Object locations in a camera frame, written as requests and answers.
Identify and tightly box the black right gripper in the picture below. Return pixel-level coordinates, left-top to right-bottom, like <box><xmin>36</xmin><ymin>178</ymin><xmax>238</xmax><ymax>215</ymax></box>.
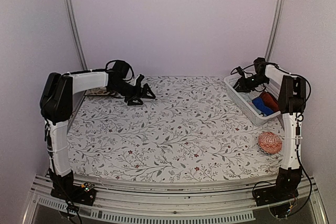
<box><xmin>233</xmin><ymin>73</ymin><xmax>269</xmax><ymax>92</ymax></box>

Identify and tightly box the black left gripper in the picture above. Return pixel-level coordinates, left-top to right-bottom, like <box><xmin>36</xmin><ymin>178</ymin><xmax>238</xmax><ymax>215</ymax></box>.
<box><xmin>110</xmin><ymin>80</ymin><xmax>156</xmax><ymax>105</ymax></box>

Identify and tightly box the light blue towel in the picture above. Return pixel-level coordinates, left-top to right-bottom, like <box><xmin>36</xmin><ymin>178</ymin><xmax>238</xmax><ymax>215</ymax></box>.
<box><xmin>238</xmin><ymin>92</ymin><xmax>254</xmax><ymax>106</ymax></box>

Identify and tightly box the dark red towel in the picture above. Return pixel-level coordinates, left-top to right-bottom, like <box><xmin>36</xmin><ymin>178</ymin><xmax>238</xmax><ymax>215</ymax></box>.
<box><xmin>259</xmin><ymin>91</ymin><xmax>279</xmax><ymax>112</ymax></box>

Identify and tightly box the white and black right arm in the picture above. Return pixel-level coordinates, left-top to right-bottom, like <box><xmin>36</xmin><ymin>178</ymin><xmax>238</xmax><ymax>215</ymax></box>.
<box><xmin>232</xmin><ymin>59</ymin><xmax>309</xmax><ymax>201</ymax></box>

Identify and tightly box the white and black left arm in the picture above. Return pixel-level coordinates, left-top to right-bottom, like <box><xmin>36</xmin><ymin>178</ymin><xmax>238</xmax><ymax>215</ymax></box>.
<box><xmin>40</xmin><ymin>68</ymin><xmax>156</xmax><ymax>200</ymax></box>

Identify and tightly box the blue object in basket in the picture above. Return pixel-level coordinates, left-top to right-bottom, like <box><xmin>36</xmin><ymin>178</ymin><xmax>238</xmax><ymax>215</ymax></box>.
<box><xmin>252</xmin><ymin>97</ymin><xmax>274</xmax><ymax>116</ymax></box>

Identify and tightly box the white perforated plastic basket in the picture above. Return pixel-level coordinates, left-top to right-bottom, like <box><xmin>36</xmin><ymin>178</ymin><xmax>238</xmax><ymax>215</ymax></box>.
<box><xmin>224</xmin><ymin>74</ymin><xmax>281</xmax><ymax>126</ymax></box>

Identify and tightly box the floral dark-rimmed tray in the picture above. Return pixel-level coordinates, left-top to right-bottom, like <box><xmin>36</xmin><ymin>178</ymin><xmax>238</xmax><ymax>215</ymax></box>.
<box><xmin>84</xmin><ymin>88</ymin><xmax>116</xmax><ymax>97</ymax></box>

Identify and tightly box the black right camera cable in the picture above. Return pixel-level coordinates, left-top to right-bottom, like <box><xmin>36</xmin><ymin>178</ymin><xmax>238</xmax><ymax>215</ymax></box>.
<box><xmin>230</xmin><ymin>62</ymin><xmax>279</xmax><ymax>78</ymax></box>

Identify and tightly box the black camera cable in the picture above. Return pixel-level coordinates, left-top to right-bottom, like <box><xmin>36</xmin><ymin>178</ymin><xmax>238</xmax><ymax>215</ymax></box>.
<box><xmin>230</xmin><ymin>62</ymin><xmax>279</xmax><ymax>78</ymax></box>
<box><xmin>104</xmin><ymin>60</ymin><xmax>145</xmax><ymax>83</ymax></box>

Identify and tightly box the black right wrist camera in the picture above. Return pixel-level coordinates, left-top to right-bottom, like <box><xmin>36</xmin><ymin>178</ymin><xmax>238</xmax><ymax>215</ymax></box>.
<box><xmin>253</xmin><ymin>57</ymin><xmax>266</xmax><ymax>74</ymax></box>

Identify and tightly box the black left camera cable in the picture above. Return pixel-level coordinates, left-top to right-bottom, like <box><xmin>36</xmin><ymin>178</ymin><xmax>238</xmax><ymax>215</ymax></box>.
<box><xmin>104</xmin><ymin>60</ymin><xmax>145</xmax><ymax>83</ymax></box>

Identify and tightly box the aluminium frame post right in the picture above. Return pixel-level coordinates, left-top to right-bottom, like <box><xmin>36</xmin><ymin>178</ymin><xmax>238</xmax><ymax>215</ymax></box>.
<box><xmin>265</xmin><ymin>0</ymin><xmax>285</xmax><ymax>62</ymax></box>

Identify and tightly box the aluminium frame post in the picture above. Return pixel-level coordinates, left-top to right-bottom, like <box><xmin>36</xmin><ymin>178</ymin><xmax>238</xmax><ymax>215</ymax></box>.
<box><xmin>265</xmin><ymin>0</ymin><xmax>285</xmax><ymax>62</ymax></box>
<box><xmin>64</xmin><ymin>0</ymin><xmax>88</xmax><ymax>70</ymax></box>

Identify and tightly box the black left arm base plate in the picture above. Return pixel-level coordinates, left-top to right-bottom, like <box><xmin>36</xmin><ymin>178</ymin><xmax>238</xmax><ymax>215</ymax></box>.
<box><xmin>50</xmin><ymin>183</ymin><xmax>97</xmax><ymax>206</ymax></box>

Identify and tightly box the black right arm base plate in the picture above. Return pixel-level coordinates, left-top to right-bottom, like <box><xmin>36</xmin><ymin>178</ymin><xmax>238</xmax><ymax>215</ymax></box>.
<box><xmin>252</xmin><ymin>186</ymin><xmax>299</xmax><ymax>206</ymax></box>

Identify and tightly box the aluminium front rail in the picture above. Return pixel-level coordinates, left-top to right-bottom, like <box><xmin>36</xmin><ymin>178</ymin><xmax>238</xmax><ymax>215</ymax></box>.
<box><xmin>22</xmin><ymin>175</ymin><xmax>330</xmax><ymax>223</ymax></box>

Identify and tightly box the aluminium frame post left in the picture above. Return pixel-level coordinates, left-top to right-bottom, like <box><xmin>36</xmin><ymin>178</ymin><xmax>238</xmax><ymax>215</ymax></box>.
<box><xmin>64</xmin><ymin>0</ymin><xmax>88</xmax><ymax>70</ymax></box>

